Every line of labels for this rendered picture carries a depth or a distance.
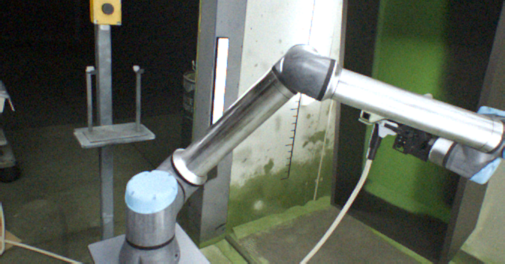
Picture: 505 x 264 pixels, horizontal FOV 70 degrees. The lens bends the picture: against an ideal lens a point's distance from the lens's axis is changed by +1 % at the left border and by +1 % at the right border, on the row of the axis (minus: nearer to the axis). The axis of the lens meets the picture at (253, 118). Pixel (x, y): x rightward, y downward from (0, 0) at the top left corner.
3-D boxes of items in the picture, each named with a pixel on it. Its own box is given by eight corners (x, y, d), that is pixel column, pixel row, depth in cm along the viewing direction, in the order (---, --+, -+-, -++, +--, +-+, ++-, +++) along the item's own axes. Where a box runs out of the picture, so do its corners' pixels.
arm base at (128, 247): (130, 287, 103) (130, 259, 100) (110, 249, 117) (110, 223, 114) (190, 265, 114) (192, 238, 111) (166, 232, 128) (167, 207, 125)
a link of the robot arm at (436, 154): (449, 144, 107) (460, 137, 113) (433, 138, 110) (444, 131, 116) (438, 170, 110) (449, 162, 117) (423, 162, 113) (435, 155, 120)
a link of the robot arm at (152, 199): (115, 241, 106) (114, 188, 101) (141, 210, 122) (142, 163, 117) (164, 250, 104) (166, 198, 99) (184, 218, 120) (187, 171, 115)
